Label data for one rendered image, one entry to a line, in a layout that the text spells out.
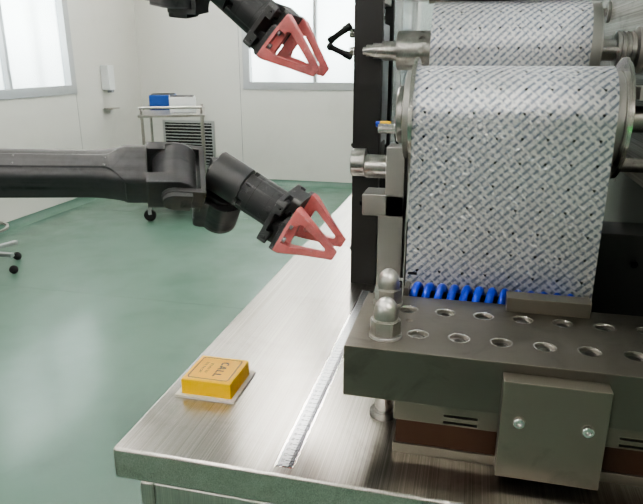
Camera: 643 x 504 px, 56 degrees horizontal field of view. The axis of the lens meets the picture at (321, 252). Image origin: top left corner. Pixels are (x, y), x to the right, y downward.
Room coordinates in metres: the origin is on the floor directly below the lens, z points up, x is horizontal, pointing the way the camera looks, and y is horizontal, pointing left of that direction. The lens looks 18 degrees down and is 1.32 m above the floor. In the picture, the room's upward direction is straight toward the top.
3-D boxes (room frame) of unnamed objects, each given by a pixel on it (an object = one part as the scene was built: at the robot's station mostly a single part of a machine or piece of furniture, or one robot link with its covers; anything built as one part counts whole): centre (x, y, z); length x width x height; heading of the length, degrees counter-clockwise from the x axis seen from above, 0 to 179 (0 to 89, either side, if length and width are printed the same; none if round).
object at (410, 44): (1.08, -0.16, 1.33); 0.06 x 0.06 x 0.06; 76
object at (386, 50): (1.10, -0.10, 1.33); 0.06 x 0.03 x 0.03; 76
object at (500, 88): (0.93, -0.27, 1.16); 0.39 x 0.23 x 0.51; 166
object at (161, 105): (5.48, 1.29, 0.51); 0.91 x 0.58 x 1.02; 10
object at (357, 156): (0.89, -0.06, 1.18); 0.04 x 0.02 x 0.04; 166
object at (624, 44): (1.01, -0.47, 1.33); 0.07 x 0.07 x 0.07; 76
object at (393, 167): (0.88, -0.09, 1.05); 0.06 x 0.05 x 0.31; 76
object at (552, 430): (0.53, -0.23, 0.96); 0.10 x 0.03 x 0.11; 76
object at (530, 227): (0.74, -0.23, 1.11); 0.23 x 0.01 x 0.18; 76
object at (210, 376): (0.73, 0.14, 0.91); 0.07 x 0.07 x 0.02; 76
